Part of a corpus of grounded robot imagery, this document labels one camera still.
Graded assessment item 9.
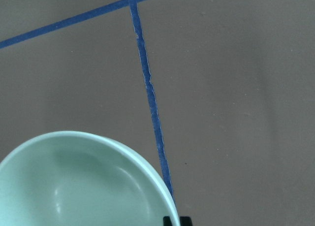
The mint green bowl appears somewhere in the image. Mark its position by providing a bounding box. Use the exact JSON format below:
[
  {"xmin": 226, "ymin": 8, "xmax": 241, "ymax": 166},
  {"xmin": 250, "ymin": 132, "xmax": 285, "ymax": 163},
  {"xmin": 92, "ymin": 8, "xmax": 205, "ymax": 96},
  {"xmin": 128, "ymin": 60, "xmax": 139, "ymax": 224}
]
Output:
[{"xmin": 0, "ymin": 131, "xmax": 180, "ymax": 226}]

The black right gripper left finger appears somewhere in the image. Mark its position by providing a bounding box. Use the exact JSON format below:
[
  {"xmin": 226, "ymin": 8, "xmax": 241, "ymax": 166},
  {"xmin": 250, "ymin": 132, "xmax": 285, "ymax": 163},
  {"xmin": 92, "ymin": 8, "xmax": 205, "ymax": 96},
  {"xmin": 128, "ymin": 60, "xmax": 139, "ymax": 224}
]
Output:
[{"xmin": 163, "ymin": 216, "xmax": 171, "ymax": 226}]

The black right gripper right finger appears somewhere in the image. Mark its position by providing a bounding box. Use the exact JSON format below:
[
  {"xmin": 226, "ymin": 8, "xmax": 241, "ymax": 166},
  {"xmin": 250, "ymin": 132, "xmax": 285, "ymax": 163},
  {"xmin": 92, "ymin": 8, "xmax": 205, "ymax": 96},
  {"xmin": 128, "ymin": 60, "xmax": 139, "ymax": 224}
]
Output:
[{"xmin": 180, "ymin": 216, "xmax": 192, "ymax": 226}]

